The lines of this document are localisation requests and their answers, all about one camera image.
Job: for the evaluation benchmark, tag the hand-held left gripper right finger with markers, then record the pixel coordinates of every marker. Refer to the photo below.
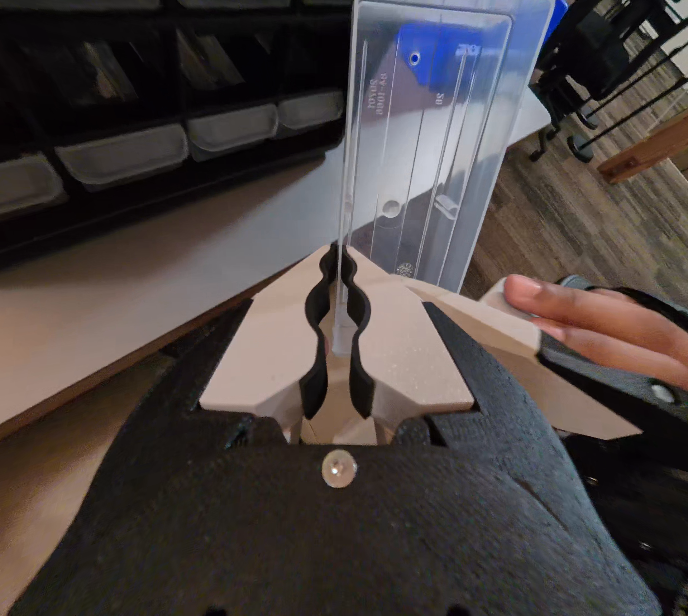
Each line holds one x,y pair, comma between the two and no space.
414,358

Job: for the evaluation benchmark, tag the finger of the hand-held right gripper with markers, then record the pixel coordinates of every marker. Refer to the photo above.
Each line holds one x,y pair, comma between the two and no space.
570,406
484,320

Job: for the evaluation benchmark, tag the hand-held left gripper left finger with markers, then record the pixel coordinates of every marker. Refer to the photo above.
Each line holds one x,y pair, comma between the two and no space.
258,358

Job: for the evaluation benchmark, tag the clear plastic drawer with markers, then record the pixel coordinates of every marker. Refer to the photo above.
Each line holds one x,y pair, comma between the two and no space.
387,170

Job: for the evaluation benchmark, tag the rows of small cabinet drawers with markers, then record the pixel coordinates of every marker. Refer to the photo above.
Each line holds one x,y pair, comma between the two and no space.
123,154

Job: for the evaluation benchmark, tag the black drawer cabinet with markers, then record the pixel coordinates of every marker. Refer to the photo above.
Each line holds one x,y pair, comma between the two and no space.
172,25

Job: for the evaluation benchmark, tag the grey desk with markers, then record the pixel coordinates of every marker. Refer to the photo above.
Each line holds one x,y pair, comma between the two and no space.
161,304

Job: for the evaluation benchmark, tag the person's right hand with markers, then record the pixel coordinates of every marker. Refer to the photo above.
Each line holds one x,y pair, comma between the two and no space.
618,336

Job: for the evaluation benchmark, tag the wooden beam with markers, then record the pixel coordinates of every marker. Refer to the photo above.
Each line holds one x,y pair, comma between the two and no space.
645,148

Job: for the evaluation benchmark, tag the person's beige pants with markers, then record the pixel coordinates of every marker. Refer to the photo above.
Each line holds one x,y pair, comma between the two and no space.
43,492

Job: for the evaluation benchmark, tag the black office chair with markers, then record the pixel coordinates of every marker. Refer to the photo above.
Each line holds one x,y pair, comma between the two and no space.
602,52

